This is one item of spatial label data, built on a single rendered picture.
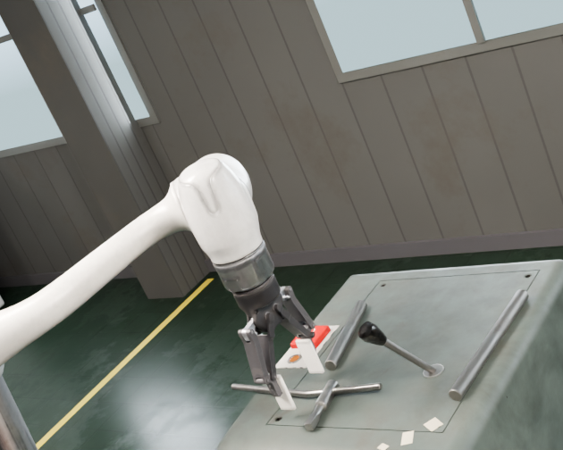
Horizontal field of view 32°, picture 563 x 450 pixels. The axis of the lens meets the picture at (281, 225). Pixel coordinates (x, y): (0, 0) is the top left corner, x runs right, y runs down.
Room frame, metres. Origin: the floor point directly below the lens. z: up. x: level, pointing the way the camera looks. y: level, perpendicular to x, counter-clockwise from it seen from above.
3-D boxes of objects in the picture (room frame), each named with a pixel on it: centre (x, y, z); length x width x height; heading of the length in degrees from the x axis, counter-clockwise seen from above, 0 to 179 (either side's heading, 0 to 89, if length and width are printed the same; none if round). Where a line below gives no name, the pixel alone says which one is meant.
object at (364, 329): (1.38, -0.06, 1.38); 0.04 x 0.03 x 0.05; 138
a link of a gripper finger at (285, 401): (1.45, 0.12, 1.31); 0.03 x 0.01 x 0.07; 48
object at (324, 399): (1.44, 0.06, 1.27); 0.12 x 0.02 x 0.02; 146
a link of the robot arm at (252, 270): (1.49, 0.08, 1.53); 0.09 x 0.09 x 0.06
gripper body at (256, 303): (1.49, 0.08, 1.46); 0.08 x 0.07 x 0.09; 138
